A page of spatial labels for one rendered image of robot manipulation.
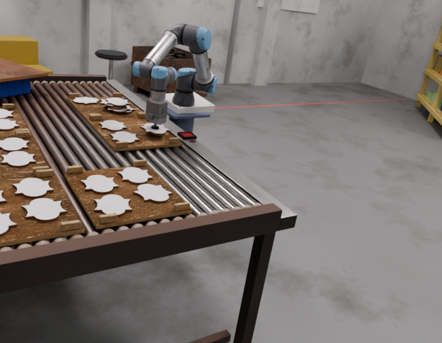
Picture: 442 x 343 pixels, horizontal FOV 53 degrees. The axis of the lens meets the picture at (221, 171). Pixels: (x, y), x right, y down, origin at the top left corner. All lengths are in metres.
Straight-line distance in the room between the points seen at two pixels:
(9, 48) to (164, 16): 2.44
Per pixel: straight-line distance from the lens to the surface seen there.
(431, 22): 9.91
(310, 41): 9.20
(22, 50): 5.97
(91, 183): 1.71
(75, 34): 6.73
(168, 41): 2.49
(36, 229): 1.46
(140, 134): 2.26
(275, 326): 2.60
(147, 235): 1.40
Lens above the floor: 1.70
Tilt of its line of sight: 23 degrees down
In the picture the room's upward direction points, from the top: 9 degrees clockwise
